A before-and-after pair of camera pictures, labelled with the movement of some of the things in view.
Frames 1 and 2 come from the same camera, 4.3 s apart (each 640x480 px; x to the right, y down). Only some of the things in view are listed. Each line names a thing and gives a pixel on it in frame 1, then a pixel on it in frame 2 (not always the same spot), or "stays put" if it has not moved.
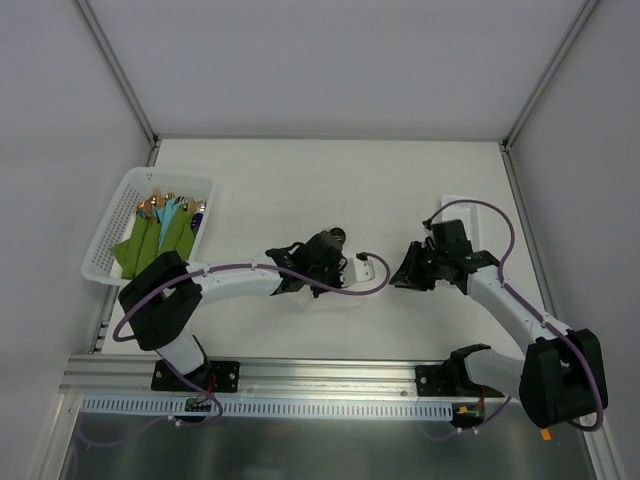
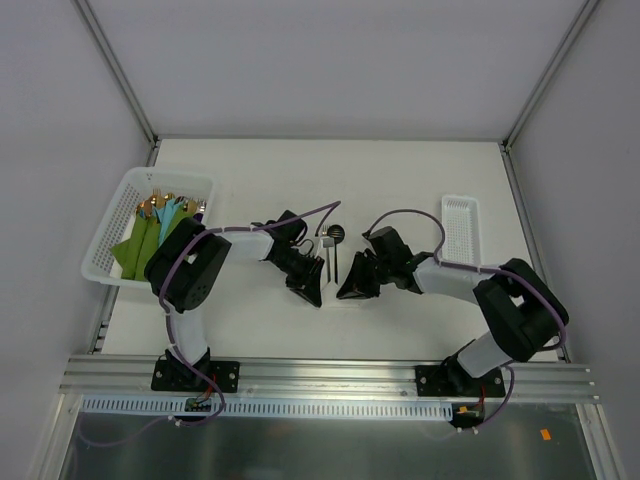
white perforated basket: x=103 y=266 stays put
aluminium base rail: x=259 y=377 stays put
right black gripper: x=422 y=265 -> x=370 y=270
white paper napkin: x=301 y=298 -> x=331 y=305
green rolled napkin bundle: x=142 y=243 stays put
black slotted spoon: x=339 y=234 stays put
